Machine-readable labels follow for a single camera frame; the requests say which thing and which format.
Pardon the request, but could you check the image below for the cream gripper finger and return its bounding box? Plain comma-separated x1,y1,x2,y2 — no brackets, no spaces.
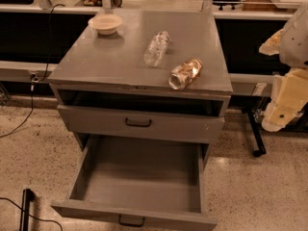
262,68,308,132
259,29,284,56

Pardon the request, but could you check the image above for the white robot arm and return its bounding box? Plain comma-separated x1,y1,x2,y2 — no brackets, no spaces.
259,3,308,132

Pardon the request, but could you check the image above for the open grey lower drawer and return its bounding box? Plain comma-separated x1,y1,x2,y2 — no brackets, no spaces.
52,136,217,231

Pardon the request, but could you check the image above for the grey metal drawer cabinet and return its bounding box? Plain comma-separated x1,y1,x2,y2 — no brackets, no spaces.
47,7,234,156

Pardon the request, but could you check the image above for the black table leg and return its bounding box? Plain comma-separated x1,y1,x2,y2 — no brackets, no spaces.
247,110,267,157

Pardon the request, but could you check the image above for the clear plastic bottle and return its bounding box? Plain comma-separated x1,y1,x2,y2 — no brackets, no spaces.
143,31,170,67

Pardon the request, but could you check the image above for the cream paper bowl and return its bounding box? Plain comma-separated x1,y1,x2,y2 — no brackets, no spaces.
88,14,122,35

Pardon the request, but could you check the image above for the long grey workbench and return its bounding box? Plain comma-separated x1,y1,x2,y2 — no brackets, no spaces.
0,6,293,95

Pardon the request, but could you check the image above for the black floor stand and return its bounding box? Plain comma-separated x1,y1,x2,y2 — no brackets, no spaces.
19,189,35,231

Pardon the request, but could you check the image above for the black power cable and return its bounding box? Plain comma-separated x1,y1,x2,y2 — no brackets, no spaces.
0,3,66,139

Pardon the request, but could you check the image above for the black floor cable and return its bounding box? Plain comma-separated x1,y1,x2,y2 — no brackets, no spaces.
0,196,64,231

